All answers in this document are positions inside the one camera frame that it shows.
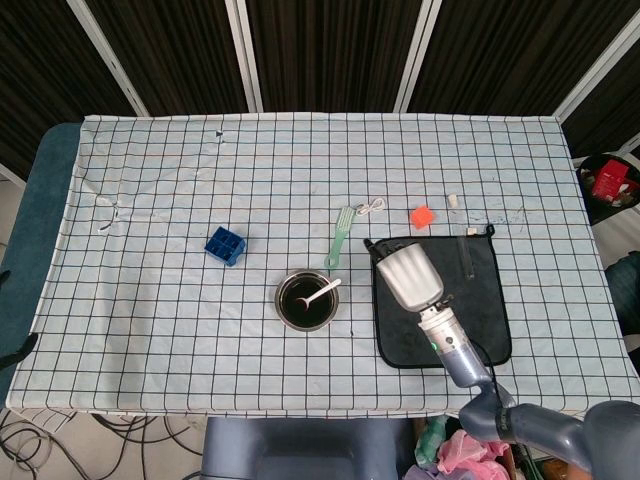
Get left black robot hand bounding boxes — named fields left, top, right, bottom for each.
left=0, top=269, right=39, bottom=371

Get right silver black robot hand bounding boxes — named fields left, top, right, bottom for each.
left=364, top=238, right=454, bottom=312

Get white plastic spoon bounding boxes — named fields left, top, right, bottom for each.
left=295, top=278, right=343, bottom=307

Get steel bowl with dark liquid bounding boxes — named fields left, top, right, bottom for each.
left=274, top=268, right=341, bottom=331

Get dark grey mat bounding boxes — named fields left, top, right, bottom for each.
left=367, top=224, right=513, bottom=370

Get glass test tube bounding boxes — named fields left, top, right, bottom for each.
left=447, top=193, right=476, bottom=280

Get orange cube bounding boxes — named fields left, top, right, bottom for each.
left=411, top=204, right=437, bottom=230

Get green white plastic fork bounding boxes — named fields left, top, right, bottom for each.
left=323, top=206, right=357, bottom=271

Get white black checked tablecloth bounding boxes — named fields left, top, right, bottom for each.
left=7, top=113, right=640, bottom=419

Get green plastic bag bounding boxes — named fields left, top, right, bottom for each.
left=413, top=416, right=451, bottom=467

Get pink plastic bag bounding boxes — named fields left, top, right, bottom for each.
left=437, top=428, right=509, bottom=480

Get blue four-cell ice tray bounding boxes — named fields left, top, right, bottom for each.
left=203, top=225, right=250, bottom=267

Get blue grey robot torso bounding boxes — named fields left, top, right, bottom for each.
left=199, top=416, right=416, bottom=480

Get black waste bin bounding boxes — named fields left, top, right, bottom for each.
left=574, top=153, right=640, bottom=226

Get dark blue chair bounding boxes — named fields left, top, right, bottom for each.
left=604, top=255, right=640, bottom=337

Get red box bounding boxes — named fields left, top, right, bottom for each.
left=592, top=159, right=631, bottom=204

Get white USB cable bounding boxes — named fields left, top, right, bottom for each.
left=355, top=196, right=388, bottom=217

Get black floor cables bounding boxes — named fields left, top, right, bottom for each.
left=0, top=408, right=204, bottom=480

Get white partition post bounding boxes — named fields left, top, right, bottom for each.
left=224, top=0, right=264, bottom=114
left=394, top=0, right=441, bottom=114
left=552, top=17, right=640, bottom=121
left=67, top=0, right=149, bottom=117

